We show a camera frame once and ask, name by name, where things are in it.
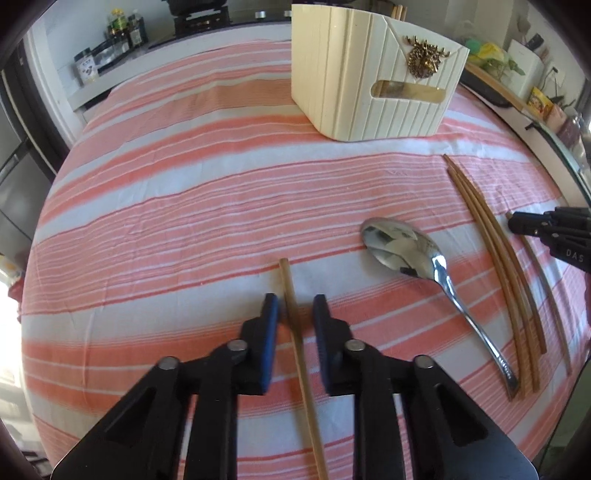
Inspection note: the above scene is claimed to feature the rack of spice jars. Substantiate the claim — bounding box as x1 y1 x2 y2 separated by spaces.
92 39 132 70

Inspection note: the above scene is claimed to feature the pink cup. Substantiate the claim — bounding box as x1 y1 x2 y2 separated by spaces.
547 104 570 129

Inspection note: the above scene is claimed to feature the yellow printed cup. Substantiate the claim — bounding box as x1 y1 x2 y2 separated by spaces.
527 87 555 116

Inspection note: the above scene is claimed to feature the pink white striped tablecloth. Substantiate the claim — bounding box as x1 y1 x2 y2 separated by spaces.
18 21 591 480

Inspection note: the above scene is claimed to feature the steel spoon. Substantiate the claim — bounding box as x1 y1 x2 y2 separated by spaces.
360 217 520 400

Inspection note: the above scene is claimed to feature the purple soap pump bottle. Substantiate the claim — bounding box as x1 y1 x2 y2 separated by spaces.
558 113 585 148

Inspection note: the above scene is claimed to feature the dark sauce bottle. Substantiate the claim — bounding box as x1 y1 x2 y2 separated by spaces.
128 9 147 48

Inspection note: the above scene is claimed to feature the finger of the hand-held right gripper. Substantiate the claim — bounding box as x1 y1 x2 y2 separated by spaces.
513 207 591 226
508 220 591 241

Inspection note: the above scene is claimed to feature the black glass gas stove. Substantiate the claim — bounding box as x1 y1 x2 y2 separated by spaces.
148 9 296 51

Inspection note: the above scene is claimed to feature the black clay pot red lid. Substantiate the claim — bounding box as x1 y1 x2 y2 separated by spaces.
164 0 229 14

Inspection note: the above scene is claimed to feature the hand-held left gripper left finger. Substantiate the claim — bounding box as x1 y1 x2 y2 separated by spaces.
51 293 281 480

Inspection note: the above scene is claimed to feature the cream ribbed utensil box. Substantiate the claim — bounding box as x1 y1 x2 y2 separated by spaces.
291 2 471 143

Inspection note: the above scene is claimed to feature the plastic bag of produce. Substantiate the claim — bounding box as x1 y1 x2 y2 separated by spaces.
466 39 525 77

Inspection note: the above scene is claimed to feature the white knife holder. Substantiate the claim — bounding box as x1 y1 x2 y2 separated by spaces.
508 39 546 100

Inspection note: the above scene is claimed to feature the labelled spice jar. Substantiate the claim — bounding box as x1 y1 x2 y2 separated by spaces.
74 46 100 86

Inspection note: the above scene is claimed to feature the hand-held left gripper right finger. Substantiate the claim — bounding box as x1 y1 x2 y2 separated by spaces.
313 294 539 480

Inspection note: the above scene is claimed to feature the wooden cutting board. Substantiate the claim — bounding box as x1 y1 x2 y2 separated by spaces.
466 62 528 112

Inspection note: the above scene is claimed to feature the grey refrigerator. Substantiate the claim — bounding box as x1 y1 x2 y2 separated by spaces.
0 69 52 259

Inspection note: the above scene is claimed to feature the black door frame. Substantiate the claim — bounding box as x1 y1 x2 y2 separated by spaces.
0 41 71 176

